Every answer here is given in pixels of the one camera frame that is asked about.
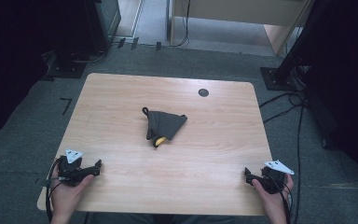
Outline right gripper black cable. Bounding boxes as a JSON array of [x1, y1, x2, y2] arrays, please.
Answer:
[[268, 174, 294, 224]]

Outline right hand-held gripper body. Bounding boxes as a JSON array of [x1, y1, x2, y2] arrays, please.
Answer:
[[260, 160, 295, 195]]

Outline thin black hanging cable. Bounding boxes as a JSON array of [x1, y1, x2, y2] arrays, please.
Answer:
[[169, 0, 191, 49]]

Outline black metal stand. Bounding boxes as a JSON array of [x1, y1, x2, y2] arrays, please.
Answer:
[[259, 0, 324, 92]]

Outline long black floor cable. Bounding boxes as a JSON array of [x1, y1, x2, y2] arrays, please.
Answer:
[[293, 99, 306, 224]]

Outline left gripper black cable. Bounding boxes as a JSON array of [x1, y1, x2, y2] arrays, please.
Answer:
[[44, 158, 63, 224]]

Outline person's left hand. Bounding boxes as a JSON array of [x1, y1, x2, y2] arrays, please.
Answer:
[[50, 174, 95, 218]]

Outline person's right hand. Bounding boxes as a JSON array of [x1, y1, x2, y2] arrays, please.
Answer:
[[251, 173, 295, 218]]

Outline dark grey towel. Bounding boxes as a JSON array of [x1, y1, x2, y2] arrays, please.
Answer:
[[142, 106, 188, 148]]

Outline beige wooden cabinet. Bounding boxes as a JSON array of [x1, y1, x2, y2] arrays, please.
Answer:
[[167, 0, 312, 56]]

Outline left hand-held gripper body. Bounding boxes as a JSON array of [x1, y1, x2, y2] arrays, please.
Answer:
[[57, 148, 90, 188]]

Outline black stand with base plate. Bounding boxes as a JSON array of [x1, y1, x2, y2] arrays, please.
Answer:
[[46, 50, 110, 79]]

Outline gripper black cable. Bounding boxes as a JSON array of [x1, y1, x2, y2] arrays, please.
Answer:
[[268, 174, 294, 224], [44, 158, 63, 224]]

